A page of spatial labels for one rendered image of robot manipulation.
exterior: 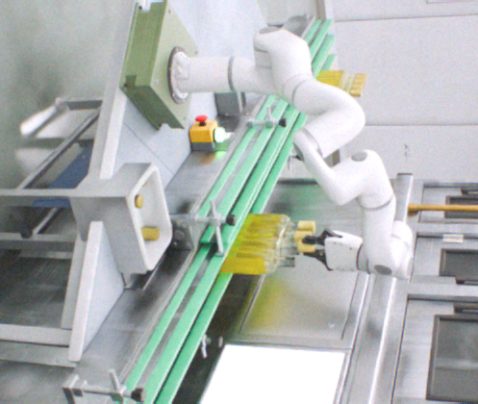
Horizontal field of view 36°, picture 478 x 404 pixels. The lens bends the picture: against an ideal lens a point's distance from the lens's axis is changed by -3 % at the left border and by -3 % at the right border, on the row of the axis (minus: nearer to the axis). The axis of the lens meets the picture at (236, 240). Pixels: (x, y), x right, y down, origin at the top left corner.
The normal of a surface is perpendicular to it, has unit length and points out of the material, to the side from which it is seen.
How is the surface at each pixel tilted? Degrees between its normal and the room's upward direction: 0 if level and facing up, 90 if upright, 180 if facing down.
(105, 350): 90
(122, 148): 0
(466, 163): 90
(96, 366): 90
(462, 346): 90
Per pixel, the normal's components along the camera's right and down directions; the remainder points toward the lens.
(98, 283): 0.95, 0.03
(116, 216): -0.27, 0.55
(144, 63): -0.29, -0.29
